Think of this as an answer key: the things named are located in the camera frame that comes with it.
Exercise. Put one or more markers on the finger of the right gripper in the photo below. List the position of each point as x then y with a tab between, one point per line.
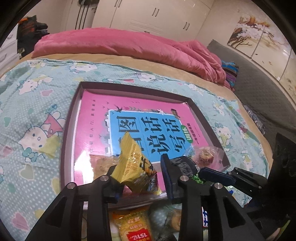
214	176
253	185

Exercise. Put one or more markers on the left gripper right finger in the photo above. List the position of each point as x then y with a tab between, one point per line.
227	219

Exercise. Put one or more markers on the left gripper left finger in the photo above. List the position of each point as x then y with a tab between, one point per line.
62	220

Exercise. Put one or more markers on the clear-wrapped red candy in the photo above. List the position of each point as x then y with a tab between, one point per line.
210	157

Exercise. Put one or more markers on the black green-pea snack packet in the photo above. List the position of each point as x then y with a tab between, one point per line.
187	167

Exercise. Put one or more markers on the round biscuit green label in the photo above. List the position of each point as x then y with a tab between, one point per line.
172	221

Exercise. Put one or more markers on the snickers chocolate bar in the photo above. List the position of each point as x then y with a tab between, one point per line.
205	218

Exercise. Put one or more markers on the yellow snack packet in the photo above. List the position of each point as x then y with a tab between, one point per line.
134	170

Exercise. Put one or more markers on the orange cake bar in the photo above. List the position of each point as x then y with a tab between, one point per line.
133	224

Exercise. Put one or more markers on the clear-wrapped crumbly pastry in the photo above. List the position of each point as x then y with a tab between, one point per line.
101	164

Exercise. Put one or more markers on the pink Chinese workbook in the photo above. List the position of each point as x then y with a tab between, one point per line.
159	127

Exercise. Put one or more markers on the dark shallow box tray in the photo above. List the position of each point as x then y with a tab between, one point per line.
129	199

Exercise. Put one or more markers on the grey quilted headboard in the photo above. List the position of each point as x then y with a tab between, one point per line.
257	91

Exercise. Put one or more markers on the striped colourful cloth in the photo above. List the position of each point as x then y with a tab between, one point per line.
231	71

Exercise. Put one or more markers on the Hello Kitty blue quilt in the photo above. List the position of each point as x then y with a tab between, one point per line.
35	99

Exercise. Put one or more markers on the white wardrobe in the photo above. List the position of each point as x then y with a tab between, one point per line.
178	20

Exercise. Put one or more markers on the pink blanket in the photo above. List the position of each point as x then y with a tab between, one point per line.
190	56

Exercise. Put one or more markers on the white drawer chest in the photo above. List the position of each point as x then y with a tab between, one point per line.
10	46

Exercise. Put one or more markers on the dark clothes pile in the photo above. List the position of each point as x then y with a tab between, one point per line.
30	31

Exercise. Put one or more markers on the tree wall painting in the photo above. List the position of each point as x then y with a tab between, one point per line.
263	42

